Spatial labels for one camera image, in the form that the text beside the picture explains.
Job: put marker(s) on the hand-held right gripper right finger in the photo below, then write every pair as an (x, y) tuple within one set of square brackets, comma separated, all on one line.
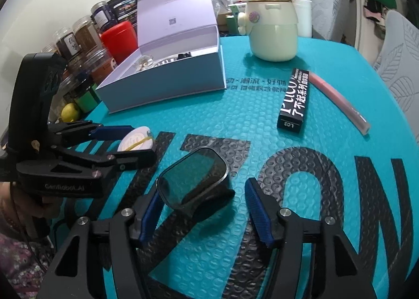
[(259, 213)]

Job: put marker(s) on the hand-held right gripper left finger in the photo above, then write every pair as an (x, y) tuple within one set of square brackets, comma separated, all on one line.
[(148, 220)]

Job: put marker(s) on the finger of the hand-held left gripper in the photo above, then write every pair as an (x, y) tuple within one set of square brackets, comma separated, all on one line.
[(131, 158), (113, 131)]

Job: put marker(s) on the round white compact yellow band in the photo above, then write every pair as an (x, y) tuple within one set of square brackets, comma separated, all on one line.
[(137, 133)]

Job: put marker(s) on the lavender gift box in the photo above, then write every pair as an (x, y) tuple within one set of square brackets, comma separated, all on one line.
[(183, 79)]

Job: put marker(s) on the floral sleeved forearm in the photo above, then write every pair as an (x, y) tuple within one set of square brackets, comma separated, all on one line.
[(19, 263)]

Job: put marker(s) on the person's left hand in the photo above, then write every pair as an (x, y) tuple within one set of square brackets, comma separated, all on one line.
[(19, 207)]

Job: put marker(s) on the yellow lemon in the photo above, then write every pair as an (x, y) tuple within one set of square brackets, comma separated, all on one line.
[(70, 112)]

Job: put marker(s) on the clear jar brown label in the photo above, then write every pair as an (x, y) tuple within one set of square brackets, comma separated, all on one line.
[(101, 64)]

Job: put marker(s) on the clear jar white label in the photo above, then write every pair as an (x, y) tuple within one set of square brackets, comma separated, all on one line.
[(67, 43)]

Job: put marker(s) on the star hair clip with bear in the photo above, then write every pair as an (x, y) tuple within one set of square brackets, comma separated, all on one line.
[(144, 63)]

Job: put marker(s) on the clear jar brown contents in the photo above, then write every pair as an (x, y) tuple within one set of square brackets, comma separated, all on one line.
[(86, 33)]

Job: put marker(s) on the red canister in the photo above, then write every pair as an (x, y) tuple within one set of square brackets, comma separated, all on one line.
[(119, 40)]

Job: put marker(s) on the teal bubble mat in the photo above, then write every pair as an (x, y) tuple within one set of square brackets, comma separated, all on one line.
[(229, 122)]

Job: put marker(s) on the black hair clip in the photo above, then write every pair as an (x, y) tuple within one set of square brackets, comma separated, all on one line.
[(184, 55)]

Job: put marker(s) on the clear jar purple label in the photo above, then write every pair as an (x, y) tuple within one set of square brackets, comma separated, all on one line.
[(103, 15)]

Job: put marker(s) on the black lipstick box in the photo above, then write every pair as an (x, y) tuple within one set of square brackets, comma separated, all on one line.
[(293, 102)]

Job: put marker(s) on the black snack bag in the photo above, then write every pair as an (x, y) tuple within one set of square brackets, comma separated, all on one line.
[(126, 6)]

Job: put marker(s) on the pink tube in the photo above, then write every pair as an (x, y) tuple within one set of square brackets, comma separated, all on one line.
[(337, 99)]

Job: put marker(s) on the cream kettle-shaped bottle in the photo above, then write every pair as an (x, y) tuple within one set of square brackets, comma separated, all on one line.
[(271, 37)]

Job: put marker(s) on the white cup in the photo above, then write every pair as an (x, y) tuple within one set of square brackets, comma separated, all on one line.
[(302, 17)]

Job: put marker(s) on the grey leaf-pattern chair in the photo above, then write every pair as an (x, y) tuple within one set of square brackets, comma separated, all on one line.
[(399, 63), (327, 14)]

